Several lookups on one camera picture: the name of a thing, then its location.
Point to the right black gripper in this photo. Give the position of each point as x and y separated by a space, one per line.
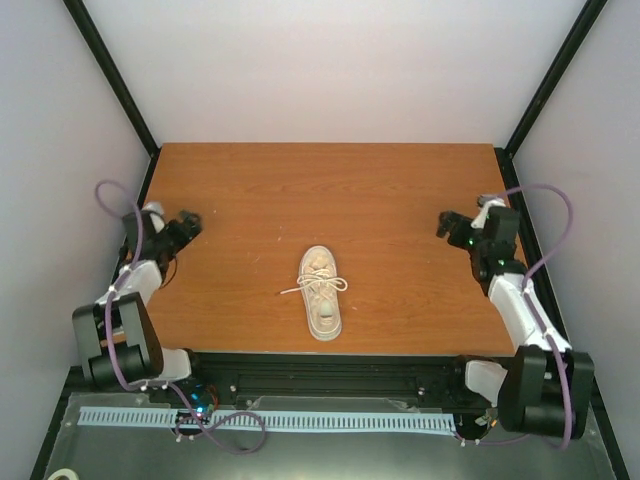
446 226

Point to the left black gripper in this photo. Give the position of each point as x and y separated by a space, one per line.
192 223

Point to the beige lace sneaker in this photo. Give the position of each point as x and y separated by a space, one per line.
321 304

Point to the white shoelace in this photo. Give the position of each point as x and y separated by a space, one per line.
318 278

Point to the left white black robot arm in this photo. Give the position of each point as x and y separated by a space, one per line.
116 330

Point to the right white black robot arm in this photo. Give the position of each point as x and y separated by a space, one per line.
547 387

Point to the left electronics board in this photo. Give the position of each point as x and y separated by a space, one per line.
200 405

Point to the electronics board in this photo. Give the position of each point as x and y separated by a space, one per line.
200 405
475 426

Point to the right electronics board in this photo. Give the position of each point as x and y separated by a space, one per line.
475 426

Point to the white tape roll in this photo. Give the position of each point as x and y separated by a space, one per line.
63 474

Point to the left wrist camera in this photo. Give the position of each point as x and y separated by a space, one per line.
155 210

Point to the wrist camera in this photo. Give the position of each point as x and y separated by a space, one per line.
155 210
485 202

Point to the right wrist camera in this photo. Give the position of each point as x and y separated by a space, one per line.
485 202

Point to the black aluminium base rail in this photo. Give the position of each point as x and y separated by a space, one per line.
427 382

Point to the light blue cable duct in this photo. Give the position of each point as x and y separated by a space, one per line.
271 421

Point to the left black frame post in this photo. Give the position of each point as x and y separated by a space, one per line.
90 33

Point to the black frame post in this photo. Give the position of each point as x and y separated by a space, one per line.
570 46
90 33

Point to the right black frame post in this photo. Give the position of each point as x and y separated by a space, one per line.
570 46

